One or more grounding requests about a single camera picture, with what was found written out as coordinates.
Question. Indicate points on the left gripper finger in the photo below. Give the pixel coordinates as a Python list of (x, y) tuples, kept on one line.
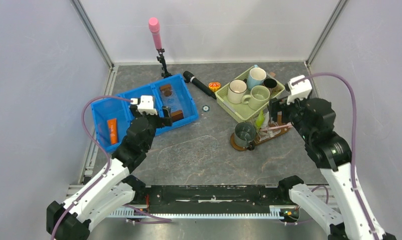
[(134, 111), (167, 119)]

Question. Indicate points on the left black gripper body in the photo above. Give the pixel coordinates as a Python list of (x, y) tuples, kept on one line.
[(154, 121)]

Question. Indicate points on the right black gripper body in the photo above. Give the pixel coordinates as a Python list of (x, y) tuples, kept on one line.
[(295, 110)]

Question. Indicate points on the white toothpaste tube red cap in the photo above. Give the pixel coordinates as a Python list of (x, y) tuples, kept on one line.
[(266, 122)]

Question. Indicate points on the grey toothbrush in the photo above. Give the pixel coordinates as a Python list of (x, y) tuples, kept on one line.
[(274, 131)]

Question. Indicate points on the green toothpaste tube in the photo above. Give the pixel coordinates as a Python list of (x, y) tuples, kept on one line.
[(260, 119)]

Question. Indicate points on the clear plastic toothbrush holder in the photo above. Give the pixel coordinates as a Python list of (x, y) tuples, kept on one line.
[(264, 136)]

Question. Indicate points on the brown oval wooden tray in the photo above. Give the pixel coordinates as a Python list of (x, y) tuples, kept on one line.
[(242, 149)]

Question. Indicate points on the dark grey mug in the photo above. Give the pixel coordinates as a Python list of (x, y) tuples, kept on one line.
[(244, 135)]

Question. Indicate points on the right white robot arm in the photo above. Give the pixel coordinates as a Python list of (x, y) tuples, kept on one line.
[(313, 119)]

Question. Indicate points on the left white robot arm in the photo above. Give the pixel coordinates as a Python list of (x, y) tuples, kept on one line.
[(114, 186)]

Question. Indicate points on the orange toothpaste tube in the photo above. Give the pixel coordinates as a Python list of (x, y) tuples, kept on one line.
[(113, 130)]

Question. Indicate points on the light green mug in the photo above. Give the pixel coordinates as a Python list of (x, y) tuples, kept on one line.
[(259, 95)]

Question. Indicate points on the black mug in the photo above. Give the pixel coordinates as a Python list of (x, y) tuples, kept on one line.
[(271, 84)]

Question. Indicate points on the green plastic basket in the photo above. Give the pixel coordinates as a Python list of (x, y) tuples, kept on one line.
[(242, 112)]

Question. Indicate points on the light blue mug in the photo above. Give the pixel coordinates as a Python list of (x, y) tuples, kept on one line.
[(256, 76)]

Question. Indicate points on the white mug brown rim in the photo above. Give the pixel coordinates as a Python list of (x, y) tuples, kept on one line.
[(236, 90)]

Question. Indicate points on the black cylinder marker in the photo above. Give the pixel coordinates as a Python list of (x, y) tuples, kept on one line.
[(190, 78)]

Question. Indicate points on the orange yellow toy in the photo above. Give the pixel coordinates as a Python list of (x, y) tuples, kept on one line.
[(214, 86)]

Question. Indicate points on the pink microphone on stand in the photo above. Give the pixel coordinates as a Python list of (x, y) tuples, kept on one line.
[(154, 27)]

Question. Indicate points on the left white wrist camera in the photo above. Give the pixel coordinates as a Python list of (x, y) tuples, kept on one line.
[(147, 104)]

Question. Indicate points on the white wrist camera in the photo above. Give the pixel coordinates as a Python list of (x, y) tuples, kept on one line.
[(147, 104), (298, 88)]

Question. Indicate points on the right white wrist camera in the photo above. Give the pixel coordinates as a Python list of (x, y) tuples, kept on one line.
[(298, 88)]

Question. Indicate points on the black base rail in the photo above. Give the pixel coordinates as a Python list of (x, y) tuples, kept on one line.
[(159, 204)]

